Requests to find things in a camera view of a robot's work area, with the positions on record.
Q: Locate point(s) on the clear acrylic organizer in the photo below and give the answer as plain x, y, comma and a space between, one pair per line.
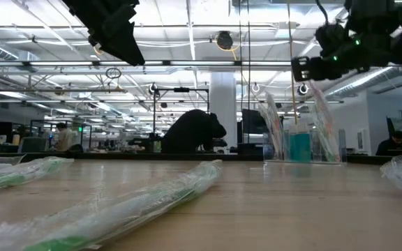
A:
287, 153

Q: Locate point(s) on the person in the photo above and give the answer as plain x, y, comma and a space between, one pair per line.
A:
190, 134
64, 139
394, 144

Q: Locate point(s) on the green toothbrush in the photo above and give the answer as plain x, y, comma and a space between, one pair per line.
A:
12, 178
134, 209

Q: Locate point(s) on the pink white toothbrush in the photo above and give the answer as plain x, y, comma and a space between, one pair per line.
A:
325, 118

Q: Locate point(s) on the white building column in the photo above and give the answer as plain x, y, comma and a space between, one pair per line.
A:
223, 94

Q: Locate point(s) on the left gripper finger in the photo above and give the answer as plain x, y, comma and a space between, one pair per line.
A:
120, 42

